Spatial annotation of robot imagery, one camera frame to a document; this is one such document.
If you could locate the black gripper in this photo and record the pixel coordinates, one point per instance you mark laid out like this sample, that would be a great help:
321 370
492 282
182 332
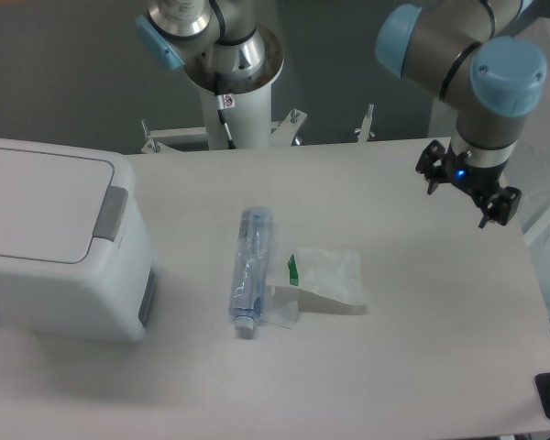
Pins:
481 183

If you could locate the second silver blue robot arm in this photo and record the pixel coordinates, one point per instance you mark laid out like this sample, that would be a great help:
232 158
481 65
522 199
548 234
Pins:
222 37

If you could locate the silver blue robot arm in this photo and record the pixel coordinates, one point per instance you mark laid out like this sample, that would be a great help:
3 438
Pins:
456 52

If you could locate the white trash can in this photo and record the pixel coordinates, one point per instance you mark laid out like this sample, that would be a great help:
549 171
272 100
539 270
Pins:
75 255

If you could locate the clear plastic wrapper green label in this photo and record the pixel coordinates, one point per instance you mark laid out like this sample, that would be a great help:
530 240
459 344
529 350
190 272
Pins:
313 280

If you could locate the crushed clear plastic bottle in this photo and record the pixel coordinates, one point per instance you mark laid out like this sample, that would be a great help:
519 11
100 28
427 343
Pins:
250 270

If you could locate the white metal base frame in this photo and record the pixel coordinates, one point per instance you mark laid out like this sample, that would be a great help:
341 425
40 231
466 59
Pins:
230 134

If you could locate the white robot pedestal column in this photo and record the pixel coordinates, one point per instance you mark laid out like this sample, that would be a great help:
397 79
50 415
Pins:
238 101

